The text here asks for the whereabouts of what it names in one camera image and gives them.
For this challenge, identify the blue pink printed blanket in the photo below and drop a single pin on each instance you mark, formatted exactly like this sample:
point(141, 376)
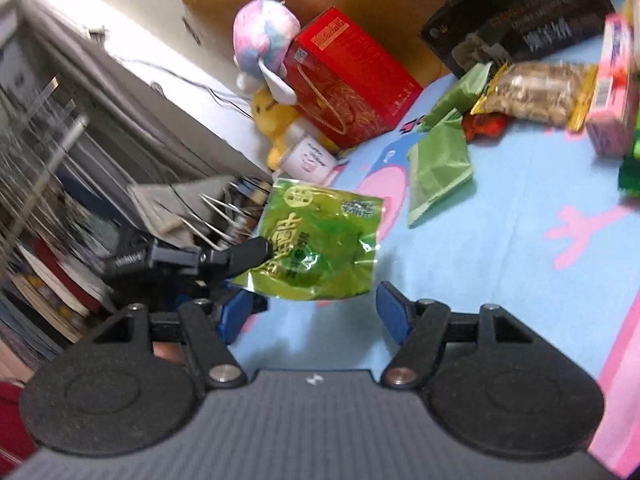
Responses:
point(500, 285)

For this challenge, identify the brown wooden headboard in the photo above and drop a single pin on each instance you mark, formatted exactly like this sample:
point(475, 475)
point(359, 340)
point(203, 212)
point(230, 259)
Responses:
point(375, 0)

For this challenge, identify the green matte snack packet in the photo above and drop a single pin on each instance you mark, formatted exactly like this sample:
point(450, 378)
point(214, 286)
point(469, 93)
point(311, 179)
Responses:
point(457, 95)
point(440, 170)

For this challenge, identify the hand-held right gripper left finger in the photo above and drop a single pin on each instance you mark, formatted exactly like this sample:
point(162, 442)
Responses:
point(239, 316)

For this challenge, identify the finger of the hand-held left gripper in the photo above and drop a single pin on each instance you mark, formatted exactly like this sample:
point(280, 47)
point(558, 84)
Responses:
point(250, 256)

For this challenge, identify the red garment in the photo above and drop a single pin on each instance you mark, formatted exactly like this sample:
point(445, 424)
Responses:
point(10, 420)

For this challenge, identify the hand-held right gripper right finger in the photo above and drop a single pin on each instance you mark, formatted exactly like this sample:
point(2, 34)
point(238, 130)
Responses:
point(395, 312)

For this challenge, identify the pink carton box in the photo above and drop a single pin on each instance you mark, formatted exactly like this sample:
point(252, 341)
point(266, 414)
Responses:
point(612, 90)

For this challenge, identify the black printed box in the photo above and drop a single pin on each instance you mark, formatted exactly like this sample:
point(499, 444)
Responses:
point(525, 20)

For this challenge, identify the yellow plush toy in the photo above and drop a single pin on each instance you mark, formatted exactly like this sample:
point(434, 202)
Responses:
point(272, 115)

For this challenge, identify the red gift box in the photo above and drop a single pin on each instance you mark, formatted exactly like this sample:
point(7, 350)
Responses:
point(350, 85)

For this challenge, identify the dark green glossy packet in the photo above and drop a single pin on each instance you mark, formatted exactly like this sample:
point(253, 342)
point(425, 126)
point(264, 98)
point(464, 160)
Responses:
point(631, 165)

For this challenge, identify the stack of books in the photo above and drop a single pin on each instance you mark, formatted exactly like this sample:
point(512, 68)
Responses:
point(45, 300)

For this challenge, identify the green glossy snack bag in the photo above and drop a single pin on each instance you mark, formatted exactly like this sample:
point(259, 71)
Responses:
point(320, 240)

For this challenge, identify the clear yellow-edged nut bag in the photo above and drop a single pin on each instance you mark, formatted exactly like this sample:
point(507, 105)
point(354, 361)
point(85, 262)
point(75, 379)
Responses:
point(535, 92)

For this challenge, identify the red glossy snack packet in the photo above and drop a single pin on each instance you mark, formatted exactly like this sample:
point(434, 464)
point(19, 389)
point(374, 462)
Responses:
point(485, 126)

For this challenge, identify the white mug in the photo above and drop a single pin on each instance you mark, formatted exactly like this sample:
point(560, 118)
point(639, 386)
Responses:
point(310, 160)

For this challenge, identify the pink plush toy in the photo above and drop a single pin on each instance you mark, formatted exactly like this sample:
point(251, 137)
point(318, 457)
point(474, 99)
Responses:
point(265, 30)

